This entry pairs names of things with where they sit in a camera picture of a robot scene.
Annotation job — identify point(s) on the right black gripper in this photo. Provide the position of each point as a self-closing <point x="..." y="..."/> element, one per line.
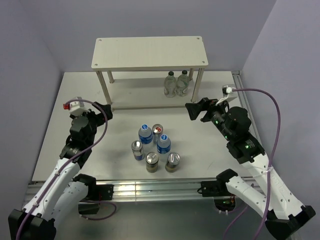
<point x="194" y="109"/>

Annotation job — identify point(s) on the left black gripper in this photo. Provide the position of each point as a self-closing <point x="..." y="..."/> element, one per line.
<point x="99" y="117"/>

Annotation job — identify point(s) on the red tab silver can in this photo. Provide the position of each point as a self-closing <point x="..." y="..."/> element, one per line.
<point x="157" y="131"/>

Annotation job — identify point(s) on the blue label water bottle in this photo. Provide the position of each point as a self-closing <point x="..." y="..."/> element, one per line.
<point x="163" y="147"/>
<point x="145" y="134"/>

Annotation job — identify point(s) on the blue silver energy can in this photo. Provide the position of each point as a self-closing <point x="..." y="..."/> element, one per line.
<point x="138" y="150"/>

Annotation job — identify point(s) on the black yellow can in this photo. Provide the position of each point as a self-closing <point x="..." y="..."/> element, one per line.
<point x="152" y="160"/>
<point x="172" y="162"/>

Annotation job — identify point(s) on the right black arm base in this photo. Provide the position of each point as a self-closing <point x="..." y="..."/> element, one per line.
<point x="223" y="200"/>

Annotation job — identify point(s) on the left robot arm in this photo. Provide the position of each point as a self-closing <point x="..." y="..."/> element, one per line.
<point x="65" y="187"/>

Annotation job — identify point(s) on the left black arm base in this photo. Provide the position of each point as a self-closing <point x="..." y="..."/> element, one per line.
<point x="100" y="192"/>

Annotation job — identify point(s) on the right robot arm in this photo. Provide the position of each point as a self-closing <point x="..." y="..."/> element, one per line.
<point x="285" y="214"/>

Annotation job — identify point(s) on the beige two-tier shelf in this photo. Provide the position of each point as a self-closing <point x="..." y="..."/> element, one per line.
<point x="132" y="70"/>

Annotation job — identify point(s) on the right clear glass bottle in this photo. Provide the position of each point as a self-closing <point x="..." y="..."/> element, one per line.
<point x="182" y="84"/>

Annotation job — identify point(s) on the clear glass bottle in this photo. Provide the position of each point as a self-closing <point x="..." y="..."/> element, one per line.
<point x="182" y="84"/>
<point x="170" y="83"/>

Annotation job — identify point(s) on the left clear glass bottle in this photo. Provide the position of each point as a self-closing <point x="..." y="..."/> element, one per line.
<point x="170" y="83"/>

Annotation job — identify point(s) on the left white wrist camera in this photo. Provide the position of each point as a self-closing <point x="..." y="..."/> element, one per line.
<point x="76" y="107"/>

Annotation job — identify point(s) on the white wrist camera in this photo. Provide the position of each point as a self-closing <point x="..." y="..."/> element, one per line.
<point x="229" y="94"/>
<point x="76" y="107"/>

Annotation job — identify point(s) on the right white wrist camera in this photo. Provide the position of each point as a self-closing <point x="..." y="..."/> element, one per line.
<point x="229" y="94"/>

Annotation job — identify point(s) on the aluminium front rail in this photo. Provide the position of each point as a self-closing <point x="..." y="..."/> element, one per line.
<point x="169" y="209"/>

